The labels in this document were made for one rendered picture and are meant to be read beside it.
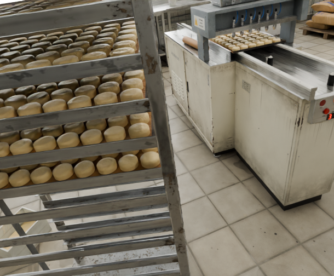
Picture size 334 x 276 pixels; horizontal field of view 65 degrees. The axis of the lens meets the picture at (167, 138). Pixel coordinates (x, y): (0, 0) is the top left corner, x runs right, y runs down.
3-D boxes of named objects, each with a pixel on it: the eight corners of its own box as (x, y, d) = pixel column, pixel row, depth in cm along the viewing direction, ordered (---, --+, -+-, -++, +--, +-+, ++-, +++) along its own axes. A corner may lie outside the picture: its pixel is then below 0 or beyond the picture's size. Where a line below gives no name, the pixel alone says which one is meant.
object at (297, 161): (232, 155, 230) (234, 52, 181) (268, 145, 235) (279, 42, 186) (282, 216, 173) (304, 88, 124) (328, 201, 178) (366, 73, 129)
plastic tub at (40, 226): (18, 266, 166) (7, 252, 157) (-4, 256, 175) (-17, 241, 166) (53, 228, 188) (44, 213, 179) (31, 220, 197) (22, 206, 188)
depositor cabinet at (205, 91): (173, 102, 332) (163, 32, 286) (225, 90, 343) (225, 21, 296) (213, 161, 227) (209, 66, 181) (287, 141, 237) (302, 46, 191)
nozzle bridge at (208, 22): (193, 54, 208) (189, 6, 189) (276, 36, 218) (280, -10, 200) (209, 66, 181) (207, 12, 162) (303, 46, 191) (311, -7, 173)
